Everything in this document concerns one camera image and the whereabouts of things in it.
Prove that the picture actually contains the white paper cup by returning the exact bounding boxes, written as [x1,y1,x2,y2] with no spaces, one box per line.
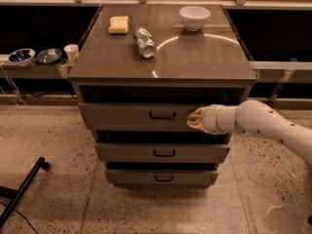
[63,44,79,63]

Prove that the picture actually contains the grey right rail shelf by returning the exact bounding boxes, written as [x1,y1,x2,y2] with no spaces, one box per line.
[251,61,312,83]

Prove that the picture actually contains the white ceramic bowl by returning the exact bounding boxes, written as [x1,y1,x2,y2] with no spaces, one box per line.
[179,6,211,31]

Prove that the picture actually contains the grey middle drawer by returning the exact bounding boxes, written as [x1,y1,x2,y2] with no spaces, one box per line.
[95,143,230,163]

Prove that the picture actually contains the black top drawer handle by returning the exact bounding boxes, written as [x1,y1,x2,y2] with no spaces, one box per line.
[148,111,176,120]

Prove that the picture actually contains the grey drawer cabinet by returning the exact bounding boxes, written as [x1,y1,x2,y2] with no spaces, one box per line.
[69,4,256,171]

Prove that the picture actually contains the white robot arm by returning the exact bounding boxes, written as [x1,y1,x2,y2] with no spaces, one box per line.
[186,100,312,165]

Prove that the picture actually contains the grey bottom drawer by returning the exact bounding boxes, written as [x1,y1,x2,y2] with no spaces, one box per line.
[105,170,218,186]

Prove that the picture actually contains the dark blue shallow bowl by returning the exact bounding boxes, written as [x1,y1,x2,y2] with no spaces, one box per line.
[36,49,62,65]

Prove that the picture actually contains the blue patterned bowl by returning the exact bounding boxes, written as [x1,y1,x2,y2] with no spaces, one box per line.
[8,48,35,66]

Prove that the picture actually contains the grey drawer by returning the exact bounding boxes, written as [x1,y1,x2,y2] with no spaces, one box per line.
[105,170,218,186]
[95,143,230,163]
[78,102,201,132]

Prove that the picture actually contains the grey top drawer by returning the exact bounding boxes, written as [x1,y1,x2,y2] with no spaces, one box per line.
[78,102,201,132]

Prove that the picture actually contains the white cable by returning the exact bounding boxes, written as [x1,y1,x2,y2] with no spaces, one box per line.
[0,61,27,106]

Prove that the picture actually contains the black chair leg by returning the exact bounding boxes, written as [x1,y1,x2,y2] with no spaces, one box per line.
[0,157,50,228]

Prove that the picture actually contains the yellow sponge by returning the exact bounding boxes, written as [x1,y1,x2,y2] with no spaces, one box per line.
[108,16,129,34]

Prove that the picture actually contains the grey side shelf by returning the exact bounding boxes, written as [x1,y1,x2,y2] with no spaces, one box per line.
[0,55,72,79]

